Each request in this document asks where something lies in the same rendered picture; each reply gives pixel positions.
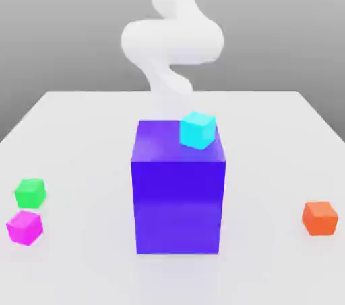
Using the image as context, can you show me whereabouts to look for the small cyan cube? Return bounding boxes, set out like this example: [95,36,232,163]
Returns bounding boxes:
[179,111,217,151]

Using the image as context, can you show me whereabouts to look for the small green cube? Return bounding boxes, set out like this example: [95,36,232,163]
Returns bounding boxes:
[13,178,46,209]

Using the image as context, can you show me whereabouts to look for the small orange cube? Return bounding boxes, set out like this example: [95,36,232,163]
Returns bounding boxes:
[301,201,339,236]

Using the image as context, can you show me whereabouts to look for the small magenta cube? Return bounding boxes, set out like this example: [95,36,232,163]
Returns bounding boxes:
[5,210,44,246]

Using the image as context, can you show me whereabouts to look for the large purple box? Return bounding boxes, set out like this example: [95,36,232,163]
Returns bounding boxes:
[130,119,226,255]

